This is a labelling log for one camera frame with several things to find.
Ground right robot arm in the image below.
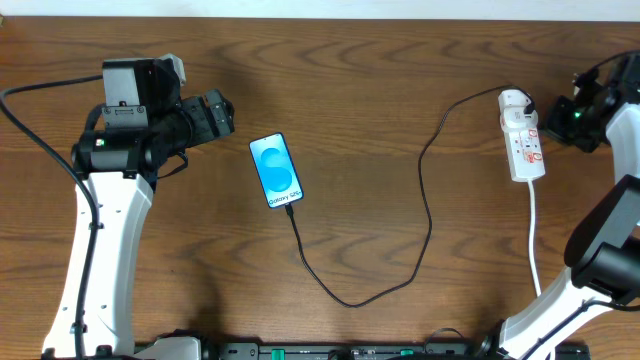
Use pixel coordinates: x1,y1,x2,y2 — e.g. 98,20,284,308
475,50,639,359

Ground black USB charging cable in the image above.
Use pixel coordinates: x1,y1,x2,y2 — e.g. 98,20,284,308
283,83,536,309

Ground white charger plug adapter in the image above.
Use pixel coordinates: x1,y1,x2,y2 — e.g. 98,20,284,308
498,89,535,114

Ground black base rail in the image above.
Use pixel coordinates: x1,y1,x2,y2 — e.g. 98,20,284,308
134,341,591,360

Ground white power strip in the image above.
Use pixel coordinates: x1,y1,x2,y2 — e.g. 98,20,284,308
500,108,546,183

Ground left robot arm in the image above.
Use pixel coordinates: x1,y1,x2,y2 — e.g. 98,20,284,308
42,54,234,359

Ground white power strip cord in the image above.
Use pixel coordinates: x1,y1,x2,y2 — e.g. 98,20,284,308
527,180,557,360

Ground blue Galaxy smartphone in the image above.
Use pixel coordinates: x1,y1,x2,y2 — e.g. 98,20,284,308
249,132,304,209

